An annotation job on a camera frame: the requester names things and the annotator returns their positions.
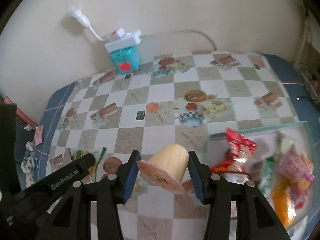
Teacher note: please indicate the white power strip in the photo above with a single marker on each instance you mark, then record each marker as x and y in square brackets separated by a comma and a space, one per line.
[125, 41]

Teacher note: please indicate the yellow cake packet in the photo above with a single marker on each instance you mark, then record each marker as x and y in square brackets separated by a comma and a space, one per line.
[285, 202]

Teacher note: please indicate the cream pudding cup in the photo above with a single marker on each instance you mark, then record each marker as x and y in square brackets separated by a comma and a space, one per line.
[170, 162]

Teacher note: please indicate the green pastry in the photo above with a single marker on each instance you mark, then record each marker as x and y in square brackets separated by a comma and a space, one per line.
[101, 153]

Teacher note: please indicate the pink swiss roll packet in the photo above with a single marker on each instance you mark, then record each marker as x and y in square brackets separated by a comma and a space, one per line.
[295, 165]

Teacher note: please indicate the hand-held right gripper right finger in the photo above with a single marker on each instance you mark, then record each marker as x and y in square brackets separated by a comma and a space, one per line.
[197, 180]

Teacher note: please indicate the reddish pole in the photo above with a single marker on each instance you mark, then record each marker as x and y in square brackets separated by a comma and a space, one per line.
[22, 116]

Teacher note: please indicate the red snack packet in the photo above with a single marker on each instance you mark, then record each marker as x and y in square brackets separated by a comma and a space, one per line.
[237, 150]

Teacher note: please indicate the teal rimmed tray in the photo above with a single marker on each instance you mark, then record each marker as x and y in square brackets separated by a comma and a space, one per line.
[217, 142]

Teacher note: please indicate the teal toy box red mouth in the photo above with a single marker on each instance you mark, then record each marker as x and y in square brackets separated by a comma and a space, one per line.
[125, 60]

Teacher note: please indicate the crumpled blue white wrapper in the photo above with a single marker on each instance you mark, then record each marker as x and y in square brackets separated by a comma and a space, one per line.
[29, 157]

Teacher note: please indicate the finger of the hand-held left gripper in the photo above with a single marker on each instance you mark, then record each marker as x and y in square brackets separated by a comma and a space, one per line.
[62, 178]

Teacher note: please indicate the small pink packet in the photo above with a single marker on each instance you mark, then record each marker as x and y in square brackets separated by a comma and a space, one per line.
[39, 135]

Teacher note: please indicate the dark green snack packet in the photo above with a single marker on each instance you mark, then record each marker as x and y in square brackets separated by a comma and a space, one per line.
[268, 175]

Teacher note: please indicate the checkered tablecloth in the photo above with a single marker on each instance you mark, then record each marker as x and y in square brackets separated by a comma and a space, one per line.
[130, 140]

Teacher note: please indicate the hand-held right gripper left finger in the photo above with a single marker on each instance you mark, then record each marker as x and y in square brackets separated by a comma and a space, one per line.
[131, 177]

